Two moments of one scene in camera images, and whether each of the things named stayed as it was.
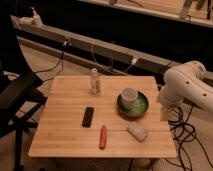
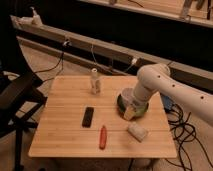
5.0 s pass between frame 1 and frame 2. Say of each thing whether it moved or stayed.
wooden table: stayed
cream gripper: moved
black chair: stayed
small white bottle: stayed
